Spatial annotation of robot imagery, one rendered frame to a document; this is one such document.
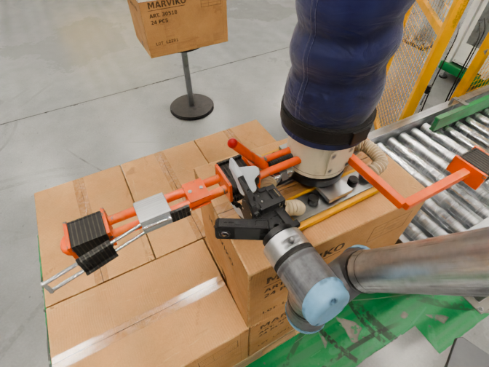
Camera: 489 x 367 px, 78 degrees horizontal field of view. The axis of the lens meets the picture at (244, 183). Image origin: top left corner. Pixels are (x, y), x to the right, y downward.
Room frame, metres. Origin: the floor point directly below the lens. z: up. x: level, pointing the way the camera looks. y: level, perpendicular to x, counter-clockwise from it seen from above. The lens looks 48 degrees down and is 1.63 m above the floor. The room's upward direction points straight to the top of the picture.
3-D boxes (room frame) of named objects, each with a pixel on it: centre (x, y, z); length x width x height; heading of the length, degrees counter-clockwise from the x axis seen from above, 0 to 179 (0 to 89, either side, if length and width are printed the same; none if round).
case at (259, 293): (0.62, -0.19, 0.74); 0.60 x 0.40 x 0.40; 116
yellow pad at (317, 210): (0.55, -0.25, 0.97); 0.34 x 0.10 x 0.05; 119
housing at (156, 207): (0.41, 0.21, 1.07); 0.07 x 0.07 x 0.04; 29
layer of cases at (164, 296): (0.75, 0.22, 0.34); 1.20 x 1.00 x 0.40; 118
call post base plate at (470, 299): (0.64, -1.26, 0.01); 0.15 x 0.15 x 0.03; 28
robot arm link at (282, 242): (0.32, -0.09, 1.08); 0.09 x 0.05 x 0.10; 119
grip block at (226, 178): (0.51, 0.02, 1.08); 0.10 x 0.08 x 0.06; 29
